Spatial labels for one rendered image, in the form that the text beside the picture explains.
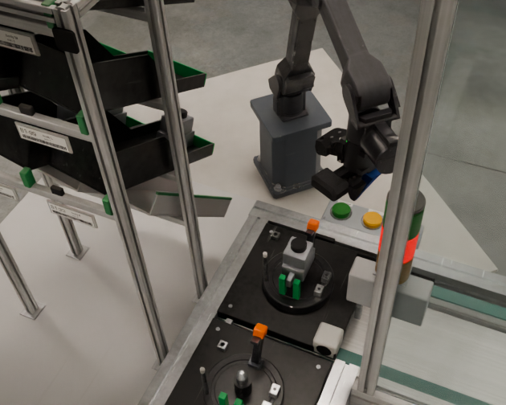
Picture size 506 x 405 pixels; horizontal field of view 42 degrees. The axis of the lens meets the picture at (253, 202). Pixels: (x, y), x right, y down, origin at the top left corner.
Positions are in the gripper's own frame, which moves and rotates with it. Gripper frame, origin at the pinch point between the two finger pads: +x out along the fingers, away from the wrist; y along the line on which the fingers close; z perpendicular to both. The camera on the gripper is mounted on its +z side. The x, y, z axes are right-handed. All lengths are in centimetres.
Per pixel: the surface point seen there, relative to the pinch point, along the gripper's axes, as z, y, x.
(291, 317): -4.6, 19.6, 18.6
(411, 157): -24.6, 22.7, -37.1
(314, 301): -6.0, 15.1, 16.4
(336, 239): 3.3, -0.7, 18.6
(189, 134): 25.0, 19.2, -7.1
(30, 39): 14, 47, -44
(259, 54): 169, -123, 108
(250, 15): 200, -143, 107
